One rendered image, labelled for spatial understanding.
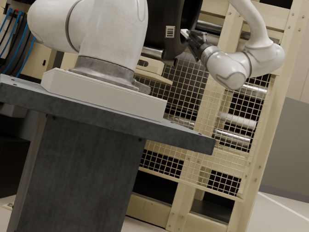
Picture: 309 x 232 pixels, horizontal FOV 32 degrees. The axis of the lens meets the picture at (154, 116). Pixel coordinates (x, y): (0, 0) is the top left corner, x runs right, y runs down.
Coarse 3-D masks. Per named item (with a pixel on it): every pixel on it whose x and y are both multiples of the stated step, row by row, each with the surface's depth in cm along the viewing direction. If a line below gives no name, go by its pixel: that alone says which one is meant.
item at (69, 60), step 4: (64, 52) 259; (64, 56) 259; (68, 56) 258; (72, 56) 258; (76, 56) 258; (64, 60) 259; (68, 60) 258; (72, 60) 258; (76, 60) 257; (64, 64) 259; (68, 64) 258; (72, 64) 258; (60, 68) 259; (64, 68) 259; (68, 68) 258; (72, 68) 258
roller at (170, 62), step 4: (144, 56) 271; (148, 56) 271; (160, 60) 269; (164, 60) 269; (168, 60) 268; (172, 60) 267; (176, 60) 268; (168, 64) 269; (172, 64) 268; (176, 64) 270
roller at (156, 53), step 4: (144, 44) 244; (144, 48) 242; (148, 48) 242; (152, 48) 241; (156, 48) 241; (160, 48) 242; (144, 52) 243; (148, 52) 242; (152, 52) 241; (156, 52) 241; (160, 52) 240; (164, 52) 240; (152, 56) 243; (156, 56) 241; (160, 56) 241; (164, 56) 242
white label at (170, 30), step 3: (168, 27) 234; (171, 27) 234; (174, 27) 234; (168, 30) 235; (171, 30) 235; (174, 30) 235; (168, 33) 236; (171, 33) 236; (174, 33) 236; (165, 36) 237; (168, 36) 237; (171, 36) 237
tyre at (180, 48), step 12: (156, 0) 229; (168, 0) 228; (180, 0) 231; (192, 0) 280; (156, 12) 231; (168, 12) 230; (180, 12) 235; (192, 12) 280; (156, 24) 234; (168, 24) 234; (180, 24) 282; (192, 24) 273; (156, 36) 238; (180, 36) 278; (168, 48) 245; (180, 48) 255
